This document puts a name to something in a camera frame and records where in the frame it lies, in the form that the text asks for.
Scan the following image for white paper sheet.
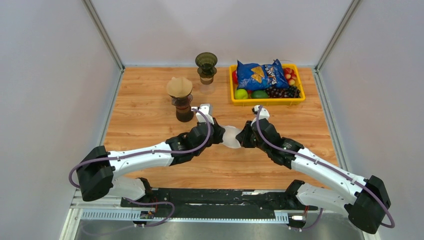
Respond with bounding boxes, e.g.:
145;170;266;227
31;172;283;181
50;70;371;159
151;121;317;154
222;125;242;149

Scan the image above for brown paper coffee filter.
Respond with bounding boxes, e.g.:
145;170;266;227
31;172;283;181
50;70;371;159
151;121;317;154
166;77;193;98

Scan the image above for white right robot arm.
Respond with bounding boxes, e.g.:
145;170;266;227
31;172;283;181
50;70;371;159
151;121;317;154
235;118;395;234

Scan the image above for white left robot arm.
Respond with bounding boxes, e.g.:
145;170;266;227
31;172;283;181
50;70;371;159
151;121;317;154
76;119;226;207

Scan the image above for red-black coffee carafe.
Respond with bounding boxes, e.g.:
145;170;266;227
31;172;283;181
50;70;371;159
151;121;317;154
171;94;194;123

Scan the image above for yellow plastic bin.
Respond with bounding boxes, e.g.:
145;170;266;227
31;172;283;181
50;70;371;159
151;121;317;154
228;63;306;107

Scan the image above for yellow-green lime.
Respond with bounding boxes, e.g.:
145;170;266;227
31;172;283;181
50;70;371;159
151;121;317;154
234;88;249;100

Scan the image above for dark green lime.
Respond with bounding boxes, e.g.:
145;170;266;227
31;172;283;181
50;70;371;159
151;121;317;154
250;90;269;99

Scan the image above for clear glass with brown sleeve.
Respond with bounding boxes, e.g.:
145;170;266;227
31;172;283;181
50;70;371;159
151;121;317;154
200;77;215;95

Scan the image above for blue chips bag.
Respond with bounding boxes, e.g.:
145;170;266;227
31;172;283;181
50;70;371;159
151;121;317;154
236;59;289;91

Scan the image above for dark purple grape bunch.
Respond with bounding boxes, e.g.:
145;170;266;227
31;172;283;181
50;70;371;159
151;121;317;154
264;86;301;99

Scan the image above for red fruit in bin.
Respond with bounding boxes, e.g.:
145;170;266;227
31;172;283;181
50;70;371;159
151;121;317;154
231;70;238;85

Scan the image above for red-yellow small fruits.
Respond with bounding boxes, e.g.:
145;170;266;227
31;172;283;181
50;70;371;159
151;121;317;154
283;67;298;86

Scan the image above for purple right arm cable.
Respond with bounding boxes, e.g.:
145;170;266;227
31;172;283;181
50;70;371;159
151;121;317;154
255;105;396;232

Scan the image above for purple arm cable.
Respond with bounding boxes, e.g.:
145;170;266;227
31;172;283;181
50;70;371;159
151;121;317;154
68;108;213;229
255;105;396;232

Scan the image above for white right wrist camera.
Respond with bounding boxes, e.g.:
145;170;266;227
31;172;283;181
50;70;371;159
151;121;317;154
250;105;270;126

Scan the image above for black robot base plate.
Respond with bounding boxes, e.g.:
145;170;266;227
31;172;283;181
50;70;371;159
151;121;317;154
141;188;306;220

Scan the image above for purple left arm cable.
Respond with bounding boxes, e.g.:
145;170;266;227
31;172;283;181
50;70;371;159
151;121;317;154
68;108;213;229

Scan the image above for aluminium frame rail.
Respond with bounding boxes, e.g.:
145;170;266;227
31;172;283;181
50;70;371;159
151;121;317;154
59;188;382;240

